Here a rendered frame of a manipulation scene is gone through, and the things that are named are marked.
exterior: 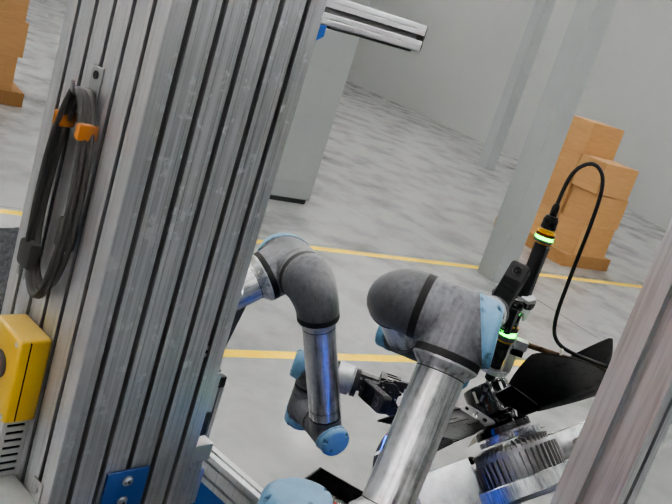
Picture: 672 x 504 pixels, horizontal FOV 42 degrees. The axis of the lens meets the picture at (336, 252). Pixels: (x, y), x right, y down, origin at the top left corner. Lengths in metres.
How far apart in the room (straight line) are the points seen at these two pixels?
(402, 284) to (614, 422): 0.90
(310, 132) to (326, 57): 0.74
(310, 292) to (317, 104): 6.78
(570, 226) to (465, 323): 8.88
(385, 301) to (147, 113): 0.56
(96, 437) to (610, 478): 0.87
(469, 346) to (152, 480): 0.55
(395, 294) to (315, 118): 7.20
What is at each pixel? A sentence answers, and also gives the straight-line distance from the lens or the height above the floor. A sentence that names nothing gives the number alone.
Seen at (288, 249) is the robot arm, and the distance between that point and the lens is 1.95.
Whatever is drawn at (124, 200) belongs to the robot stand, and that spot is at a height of 1.71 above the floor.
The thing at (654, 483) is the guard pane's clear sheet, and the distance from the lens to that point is 0.76.
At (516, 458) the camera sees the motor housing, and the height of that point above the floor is 1.14.
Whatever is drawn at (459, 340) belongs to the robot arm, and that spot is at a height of 1.57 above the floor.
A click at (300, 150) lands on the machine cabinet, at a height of 0.55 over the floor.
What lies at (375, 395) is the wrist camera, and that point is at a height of 1.20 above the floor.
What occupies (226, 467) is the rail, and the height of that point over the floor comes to 0.86.
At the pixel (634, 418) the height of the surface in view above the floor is 1.84.
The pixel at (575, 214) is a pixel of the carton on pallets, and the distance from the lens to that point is 10.33.
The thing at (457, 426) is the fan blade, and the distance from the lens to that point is 2.10.
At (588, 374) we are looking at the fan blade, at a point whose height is 1.41.
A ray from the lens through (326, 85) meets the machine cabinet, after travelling 8.60.
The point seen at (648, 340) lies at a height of 1.89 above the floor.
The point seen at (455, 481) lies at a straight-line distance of 2.22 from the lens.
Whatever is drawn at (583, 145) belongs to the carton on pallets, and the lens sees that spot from 10.37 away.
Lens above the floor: 2.03
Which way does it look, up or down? 15 degrees down
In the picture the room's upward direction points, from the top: 18 degrees clockwise
